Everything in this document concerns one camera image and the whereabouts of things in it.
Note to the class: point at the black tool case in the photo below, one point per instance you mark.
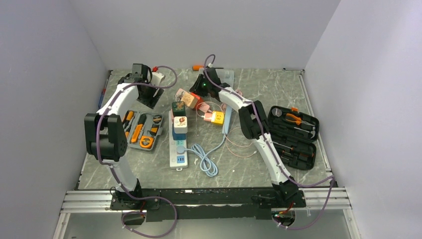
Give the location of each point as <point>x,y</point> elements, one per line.
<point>293,134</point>

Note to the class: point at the white power strip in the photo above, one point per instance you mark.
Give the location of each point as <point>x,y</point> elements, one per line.
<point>178,156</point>

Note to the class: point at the clear plastic organizer box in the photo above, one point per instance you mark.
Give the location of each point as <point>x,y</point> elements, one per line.
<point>226,76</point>

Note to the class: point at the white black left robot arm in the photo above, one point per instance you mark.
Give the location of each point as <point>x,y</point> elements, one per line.
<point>105,134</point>

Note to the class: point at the blue red pen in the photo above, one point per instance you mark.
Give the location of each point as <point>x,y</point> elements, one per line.
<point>102,94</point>

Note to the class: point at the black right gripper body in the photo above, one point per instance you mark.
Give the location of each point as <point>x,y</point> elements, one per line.
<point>202,87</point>

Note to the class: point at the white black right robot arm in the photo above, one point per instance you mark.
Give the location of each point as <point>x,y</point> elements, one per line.
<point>254,126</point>

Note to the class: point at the pink cube socket adapter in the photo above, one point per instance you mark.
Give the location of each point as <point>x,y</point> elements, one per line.
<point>208,117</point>

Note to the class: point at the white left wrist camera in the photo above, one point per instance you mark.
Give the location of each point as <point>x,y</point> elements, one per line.
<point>157,78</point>

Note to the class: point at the green cube socket adapter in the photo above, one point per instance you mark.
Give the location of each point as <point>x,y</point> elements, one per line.
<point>178,109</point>

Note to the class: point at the grey plastic tool tray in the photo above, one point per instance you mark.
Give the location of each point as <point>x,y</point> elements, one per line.
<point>152,127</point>

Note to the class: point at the yellow cube socket adapter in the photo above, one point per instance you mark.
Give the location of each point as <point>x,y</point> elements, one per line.
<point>217,117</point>

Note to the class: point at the orange screwdriver at wall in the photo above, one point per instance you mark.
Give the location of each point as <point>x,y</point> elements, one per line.
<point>196,67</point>

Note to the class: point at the white cube socket adapter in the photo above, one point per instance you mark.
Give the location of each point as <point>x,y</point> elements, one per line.
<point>180,125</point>

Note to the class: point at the pink power strip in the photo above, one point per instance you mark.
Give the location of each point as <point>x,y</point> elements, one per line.
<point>205,108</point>

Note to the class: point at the orange black pliers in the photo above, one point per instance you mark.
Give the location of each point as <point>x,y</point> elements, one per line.
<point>127,122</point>

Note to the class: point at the red cube socket adapter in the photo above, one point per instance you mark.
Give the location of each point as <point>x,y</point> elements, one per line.
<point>199,100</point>

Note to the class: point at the black aluminium base frame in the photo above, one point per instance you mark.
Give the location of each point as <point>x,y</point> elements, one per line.
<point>211,203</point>

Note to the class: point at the blue cube socket adapter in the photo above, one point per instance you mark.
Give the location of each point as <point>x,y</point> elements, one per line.
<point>178,136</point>

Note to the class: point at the light blue power strip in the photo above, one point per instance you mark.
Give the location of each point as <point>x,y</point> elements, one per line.
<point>227,118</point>

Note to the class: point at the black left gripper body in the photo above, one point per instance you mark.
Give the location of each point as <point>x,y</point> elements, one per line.
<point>147,99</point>

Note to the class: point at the orange tape measure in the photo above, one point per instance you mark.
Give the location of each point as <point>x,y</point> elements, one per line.
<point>146,142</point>

